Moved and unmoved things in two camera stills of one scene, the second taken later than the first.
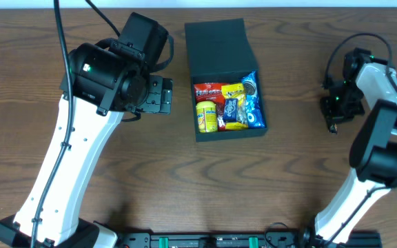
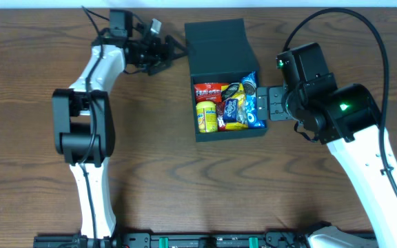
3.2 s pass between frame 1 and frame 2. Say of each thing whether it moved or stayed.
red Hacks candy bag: stayed
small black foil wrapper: moved
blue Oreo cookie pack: stayed
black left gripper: moved
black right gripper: moved
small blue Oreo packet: stayed
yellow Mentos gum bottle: stayed
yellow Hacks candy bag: stayed
